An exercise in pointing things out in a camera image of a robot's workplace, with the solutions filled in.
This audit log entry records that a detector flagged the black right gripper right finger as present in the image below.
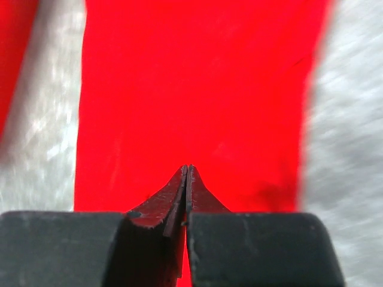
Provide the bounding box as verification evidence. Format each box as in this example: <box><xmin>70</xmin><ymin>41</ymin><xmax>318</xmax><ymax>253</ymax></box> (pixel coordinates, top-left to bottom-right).
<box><xmin>186</xmin><ymin>166</ymin><xmax>345</xmax><ymax>286</ymax></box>

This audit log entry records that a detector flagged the red t-shirt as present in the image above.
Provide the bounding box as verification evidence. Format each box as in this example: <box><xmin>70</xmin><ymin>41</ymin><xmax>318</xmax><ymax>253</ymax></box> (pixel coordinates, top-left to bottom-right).
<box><xmin>0</xmin><ymin>0</ymin><xmax>333</xmax><ymax>287</ymax></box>

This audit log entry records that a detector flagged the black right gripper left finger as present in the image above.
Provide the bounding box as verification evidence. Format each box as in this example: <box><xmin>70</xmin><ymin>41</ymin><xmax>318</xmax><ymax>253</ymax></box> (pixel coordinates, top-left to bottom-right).
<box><xmin>1</xmin><ymin>166</ymin><xmax>187</xmax><ymax>286</ymax></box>

